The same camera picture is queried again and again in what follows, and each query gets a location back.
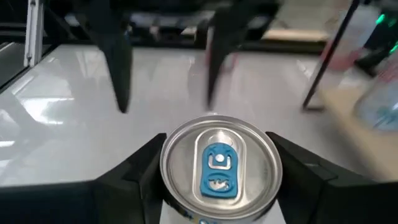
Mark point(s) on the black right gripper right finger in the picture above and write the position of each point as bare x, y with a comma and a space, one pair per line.
311, 199

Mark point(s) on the light wooden table side board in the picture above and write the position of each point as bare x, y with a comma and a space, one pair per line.
295, 35

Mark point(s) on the silver blue energy drink can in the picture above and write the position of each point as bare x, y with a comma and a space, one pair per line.
217, 174

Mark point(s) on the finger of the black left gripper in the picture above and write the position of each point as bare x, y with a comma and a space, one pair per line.
119, 62
224, 46

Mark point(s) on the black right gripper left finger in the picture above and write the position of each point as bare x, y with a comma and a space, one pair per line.
130, 199

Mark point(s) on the black background robot arm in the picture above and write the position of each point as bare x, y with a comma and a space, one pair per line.
376, 40

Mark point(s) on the silver aluminium frame post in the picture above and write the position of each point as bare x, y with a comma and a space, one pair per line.
33, 31

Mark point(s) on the white slim energy drink can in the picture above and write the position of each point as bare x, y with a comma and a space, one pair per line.
382, 109

